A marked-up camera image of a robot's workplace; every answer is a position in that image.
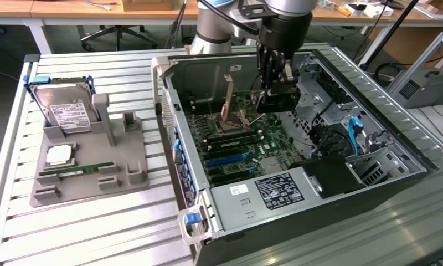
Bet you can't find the metal disk bay bracket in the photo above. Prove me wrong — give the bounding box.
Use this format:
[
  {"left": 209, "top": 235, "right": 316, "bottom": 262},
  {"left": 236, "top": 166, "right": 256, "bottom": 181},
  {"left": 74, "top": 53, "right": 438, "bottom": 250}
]
[{"left": 345, "top": 146, "right": 408, "bottom": 186}]

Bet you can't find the blue expansion slot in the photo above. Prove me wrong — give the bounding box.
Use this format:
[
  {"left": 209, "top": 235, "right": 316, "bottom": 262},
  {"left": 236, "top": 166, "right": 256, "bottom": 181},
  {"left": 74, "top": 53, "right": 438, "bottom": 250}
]
[{"left": 205, "top": 154, "right": 251, "bottom": 168}]

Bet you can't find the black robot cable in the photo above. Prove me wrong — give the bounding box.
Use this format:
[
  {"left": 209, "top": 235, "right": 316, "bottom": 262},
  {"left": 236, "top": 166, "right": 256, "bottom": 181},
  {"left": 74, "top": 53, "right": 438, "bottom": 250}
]
[{"left": 164, "top": 0, "right": 189, "bottom": 50}]

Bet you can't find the green motherboard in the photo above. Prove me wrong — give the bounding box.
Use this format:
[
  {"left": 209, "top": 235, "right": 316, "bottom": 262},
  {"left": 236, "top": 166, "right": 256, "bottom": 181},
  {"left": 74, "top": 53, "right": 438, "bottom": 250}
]
[{"left": 187, "top": 96, "right": 305, "bottom": 188}]

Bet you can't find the graphics card with black fan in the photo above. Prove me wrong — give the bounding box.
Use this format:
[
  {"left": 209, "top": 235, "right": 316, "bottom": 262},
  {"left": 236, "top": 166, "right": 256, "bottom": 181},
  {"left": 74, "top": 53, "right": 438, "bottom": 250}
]
[{"left": 220, "top": 73, "right": 304, "bottom": 124}]

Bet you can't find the long wooden desk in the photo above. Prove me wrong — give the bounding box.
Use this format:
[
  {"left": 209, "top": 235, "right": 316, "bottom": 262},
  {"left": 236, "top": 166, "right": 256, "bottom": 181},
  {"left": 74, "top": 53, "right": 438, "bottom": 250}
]
[{"left": 0, "top": 0, "right": 443, "bottom": 55}]

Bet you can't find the hard disk in blue carrier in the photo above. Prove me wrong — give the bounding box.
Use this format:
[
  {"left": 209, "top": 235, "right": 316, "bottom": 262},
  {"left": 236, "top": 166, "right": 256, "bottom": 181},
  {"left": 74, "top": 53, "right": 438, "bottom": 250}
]
[{"left": 23, "top": 74, "right": 99, "bottom": 134}]

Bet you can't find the green RAM stick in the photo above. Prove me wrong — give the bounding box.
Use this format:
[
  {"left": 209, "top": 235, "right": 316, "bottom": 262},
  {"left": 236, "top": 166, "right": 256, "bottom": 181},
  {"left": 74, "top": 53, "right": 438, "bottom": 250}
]
[{"left": 39, "top": 162, "right": 116, "bottom": 177}]

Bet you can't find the CPU socket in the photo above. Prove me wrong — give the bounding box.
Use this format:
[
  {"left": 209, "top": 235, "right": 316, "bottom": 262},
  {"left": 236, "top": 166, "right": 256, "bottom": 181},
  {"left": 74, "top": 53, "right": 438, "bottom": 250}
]
[{"left": 209, "top": 110, "right": 253, "bottom": 137}]

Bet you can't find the black plastic shroud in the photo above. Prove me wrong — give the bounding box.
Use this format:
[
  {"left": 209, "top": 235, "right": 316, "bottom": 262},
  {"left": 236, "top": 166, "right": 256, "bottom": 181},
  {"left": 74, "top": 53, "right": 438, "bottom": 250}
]
[{"left": 301, "top": 154, "right": 368, "bottom": 199}]

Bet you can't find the blue data wire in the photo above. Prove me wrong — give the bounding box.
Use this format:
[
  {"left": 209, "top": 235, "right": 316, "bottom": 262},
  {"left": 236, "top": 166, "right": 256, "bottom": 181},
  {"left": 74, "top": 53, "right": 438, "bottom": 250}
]
[{"left": 348, "top": 117, "right": 364, "bottom": 156}]

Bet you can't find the black expansion slot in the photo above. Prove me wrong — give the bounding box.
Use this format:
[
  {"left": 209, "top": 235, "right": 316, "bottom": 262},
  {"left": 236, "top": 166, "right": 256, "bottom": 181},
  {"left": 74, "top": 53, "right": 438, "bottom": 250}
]
[
  {"left": 209, "top": 165, "right": 253, "bottom": 178},
  {"left": 211, "top": 173, "right": 259, "bottom": 187},
  {"left": 203, "top": 147, "right": 248, "bottom": 161}
]

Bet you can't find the black and white box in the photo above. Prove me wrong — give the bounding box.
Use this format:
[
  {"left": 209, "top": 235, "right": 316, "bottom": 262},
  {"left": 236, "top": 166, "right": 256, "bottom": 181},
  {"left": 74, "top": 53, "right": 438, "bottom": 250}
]
[{"left": 345, "top": 2, "right": 368, "bottom": 16}]

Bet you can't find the black stand pole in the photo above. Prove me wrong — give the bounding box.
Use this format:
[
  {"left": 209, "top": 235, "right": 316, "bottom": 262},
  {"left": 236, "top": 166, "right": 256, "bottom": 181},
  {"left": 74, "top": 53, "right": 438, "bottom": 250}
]
[{"left": 358, "top": 0, "right": 421, "bottom": 70}]

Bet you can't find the perforated metal disk bay cage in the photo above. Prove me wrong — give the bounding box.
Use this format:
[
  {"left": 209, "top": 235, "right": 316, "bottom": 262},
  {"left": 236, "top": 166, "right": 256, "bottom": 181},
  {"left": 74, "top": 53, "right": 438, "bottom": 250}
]
[{"left": 280, "top": 75, "right": 341, "bottom": 131}]

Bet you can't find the open black PC case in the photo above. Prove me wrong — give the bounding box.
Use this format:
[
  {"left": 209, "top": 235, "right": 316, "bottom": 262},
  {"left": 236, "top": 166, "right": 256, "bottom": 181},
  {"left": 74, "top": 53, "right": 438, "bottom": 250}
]
[{"left": 151, "top": 49, "right": 440, "bottom": 266}]

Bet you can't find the black office chair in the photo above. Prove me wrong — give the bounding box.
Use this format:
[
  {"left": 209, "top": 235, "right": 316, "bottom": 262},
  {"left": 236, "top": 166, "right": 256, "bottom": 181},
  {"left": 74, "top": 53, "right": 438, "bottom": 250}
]
[{"left": 80, "top": 24, "right": 160, "bottom": 51}]

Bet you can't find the silver CPU chip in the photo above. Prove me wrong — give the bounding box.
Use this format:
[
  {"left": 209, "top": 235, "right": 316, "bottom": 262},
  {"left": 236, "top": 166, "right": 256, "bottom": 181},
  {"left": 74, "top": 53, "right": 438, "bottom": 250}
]
[{"left": 46, "top": 144, "right": 76, "bottom": 166}]

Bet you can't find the black RAM slot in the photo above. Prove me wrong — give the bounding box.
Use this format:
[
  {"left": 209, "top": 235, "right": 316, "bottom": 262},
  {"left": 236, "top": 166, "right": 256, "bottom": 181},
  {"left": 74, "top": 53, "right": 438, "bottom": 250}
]
[
  {"left": 191, "top": 96, "right": 245, "bottom": 114},
  {"left": 203, "top": 127, "right": 263, "bottom": 142}
]

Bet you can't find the thin metal locking lever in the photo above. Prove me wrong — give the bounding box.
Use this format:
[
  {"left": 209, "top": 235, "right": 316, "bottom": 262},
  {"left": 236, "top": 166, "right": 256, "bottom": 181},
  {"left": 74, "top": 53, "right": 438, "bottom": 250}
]
[{"left": 205, "top": 93, "right": 216, "bottom": 122}]

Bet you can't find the grey computer tower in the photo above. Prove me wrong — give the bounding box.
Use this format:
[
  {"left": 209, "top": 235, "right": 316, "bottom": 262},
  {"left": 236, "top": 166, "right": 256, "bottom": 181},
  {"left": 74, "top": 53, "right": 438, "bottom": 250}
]
[{"left": 386, "top": 69, "right": 443, "bottom": 109}]

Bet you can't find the grey parts rack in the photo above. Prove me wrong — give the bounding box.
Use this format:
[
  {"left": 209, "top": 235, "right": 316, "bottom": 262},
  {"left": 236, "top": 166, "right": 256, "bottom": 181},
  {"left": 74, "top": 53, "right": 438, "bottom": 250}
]
[{"left": 30, "top": 93, "right": 151, "bottom": 208}]

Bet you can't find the black RAM stick with label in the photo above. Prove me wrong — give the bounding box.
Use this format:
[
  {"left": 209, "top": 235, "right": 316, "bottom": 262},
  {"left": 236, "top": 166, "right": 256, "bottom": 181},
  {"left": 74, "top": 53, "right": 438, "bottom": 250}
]
[{"left": 205, "top": 135, "right": 264, "bottom": 152}]

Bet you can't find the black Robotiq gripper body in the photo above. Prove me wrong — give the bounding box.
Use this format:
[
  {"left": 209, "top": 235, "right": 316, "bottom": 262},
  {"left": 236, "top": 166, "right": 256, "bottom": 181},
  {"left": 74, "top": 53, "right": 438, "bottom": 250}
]
[{"left": 257, "top": 12, "right": 314, "bottom": 56}]

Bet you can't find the grey power supply unit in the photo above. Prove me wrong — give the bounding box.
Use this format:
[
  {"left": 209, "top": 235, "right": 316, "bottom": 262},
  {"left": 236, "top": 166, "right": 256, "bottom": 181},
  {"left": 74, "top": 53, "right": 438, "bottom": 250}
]
[{"left": 203, "top": 167, "right": 325, "bottom": 233}]

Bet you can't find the aluminium profile frame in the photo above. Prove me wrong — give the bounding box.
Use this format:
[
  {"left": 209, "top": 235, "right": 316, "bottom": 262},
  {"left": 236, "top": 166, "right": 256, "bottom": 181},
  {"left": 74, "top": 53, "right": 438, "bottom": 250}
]
[{"left": 386, "top": 31, "right": 443, "bottom": 92}]

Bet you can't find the black wire bundle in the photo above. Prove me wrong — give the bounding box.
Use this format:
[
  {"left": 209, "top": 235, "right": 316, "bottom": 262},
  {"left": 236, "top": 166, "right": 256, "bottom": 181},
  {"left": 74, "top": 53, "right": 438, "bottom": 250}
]
[{"left": 309, "top": 121, "right": 356, "bottom": 160}]

